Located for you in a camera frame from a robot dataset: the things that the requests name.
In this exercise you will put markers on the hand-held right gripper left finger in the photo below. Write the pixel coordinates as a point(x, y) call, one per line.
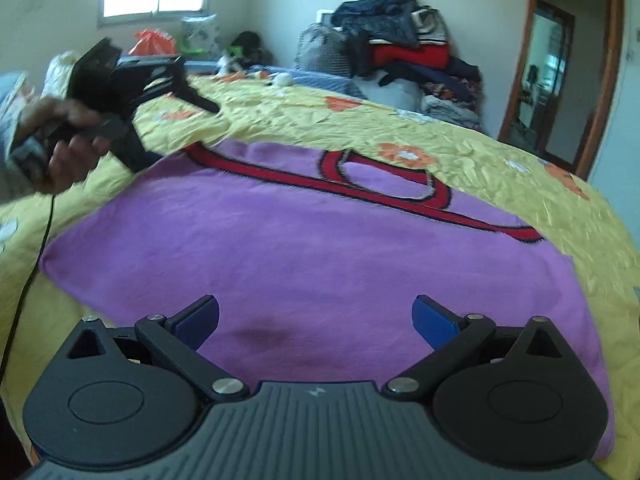
point(200, 317)

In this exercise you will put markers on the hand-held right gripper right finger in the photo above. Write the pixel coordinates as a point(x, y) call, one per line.
point(432, 317)

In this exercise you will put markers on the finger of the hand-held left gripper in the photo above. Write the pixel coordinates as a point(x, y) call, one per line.
point(132, 152)
point(200, 101)

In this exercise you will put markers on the purple vest with red trim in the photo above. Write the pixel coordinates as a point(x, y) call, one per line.
point(300, 260)

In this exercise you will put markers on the pile of clothes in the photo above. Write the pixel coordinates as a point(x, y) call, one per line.
point(400, 55)

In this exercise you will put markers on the person's left hand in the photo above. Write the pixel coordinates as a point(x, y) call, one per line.
point(67, 162)

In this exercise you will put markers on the orange plastic bag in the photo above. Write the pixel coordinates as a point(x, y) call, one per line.
point(152, 42)

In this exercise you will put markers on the patterned plastic bag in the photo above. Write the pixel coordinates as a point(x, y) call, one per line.
point(200, 35)

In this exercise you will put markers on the black bag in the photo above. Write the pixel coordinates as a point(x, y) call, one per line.
point(250, 42)

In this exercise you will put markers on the yellow floral bed sheet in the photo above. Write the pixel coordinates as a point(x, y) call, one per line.
point(280, 120)

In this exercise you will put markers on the small white ball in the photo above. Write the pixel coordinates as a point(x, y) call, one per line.
point(283, 80)

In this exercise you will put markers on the blue striped cloth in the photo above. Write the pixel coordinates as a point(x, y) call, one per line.
point(320, 80)

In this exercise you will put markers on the wooden framed mirror door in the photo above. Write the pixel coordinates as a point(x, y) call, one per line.
point(520, 60)

